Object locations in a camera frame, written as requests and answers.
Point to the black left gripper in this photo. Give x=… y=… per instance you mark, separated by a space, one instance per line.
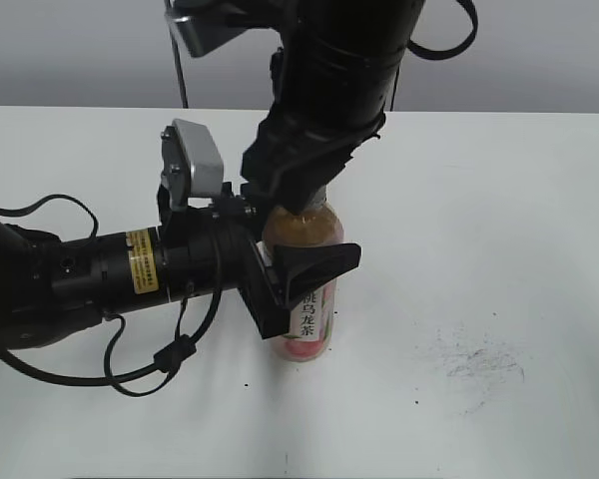
x=203 y=250

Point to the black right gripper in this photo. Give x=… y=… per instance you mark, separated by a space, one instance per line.
x=293 y=157

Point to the white bottle cap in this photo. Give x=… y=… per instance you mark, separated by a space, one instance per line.
x=317 y=199

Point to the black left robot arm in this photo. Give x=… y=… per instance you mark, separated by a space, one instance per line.
x=50 y=288

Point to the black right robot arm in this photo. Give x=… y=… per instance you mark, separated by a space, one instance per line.
x=330 y=80

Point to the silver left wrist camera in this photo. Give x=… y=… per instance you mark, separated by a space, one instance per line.
x=192 y=164

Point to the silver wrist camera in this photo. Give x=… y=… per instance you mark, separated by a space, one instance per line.
x=201 y=27
x=192 y=164

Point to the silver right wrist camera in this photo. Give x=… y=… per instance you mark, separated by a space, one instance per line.
x=201 y=27

